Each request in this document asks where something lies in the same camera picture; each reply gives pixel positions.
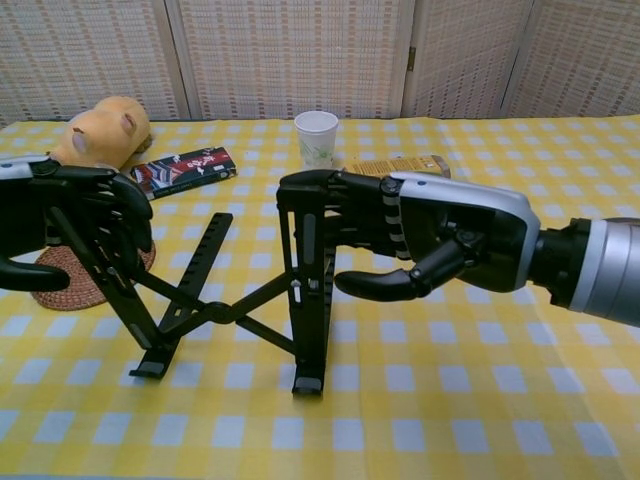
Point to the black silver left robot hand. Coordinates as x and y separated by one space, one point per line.
85 200

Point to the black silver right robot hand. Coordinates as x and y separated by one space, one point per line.
460 205

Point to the black folding laptop stand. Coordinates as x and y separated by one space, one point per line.
220 312

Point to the yellow white checked tablecloth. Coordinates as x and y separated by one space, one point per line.
450 380

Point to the orange plush toy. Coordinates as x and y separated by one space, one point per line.
107 132

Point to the yellow label tea bottle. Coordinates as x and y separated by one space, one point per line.
400 164

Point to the round brown woven coaster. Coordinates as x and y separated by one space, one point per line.
70 297

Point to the black red snack packet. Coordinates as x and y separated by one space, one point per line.
185 170

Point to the bamboo folding screen panel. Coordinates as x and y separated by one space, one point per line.
290 55
580 55
80 55
465 55

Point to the brass screen hinge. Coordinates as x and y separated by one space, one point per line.
412 58

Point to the white paper cup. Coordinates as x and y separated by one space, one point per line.
316 142

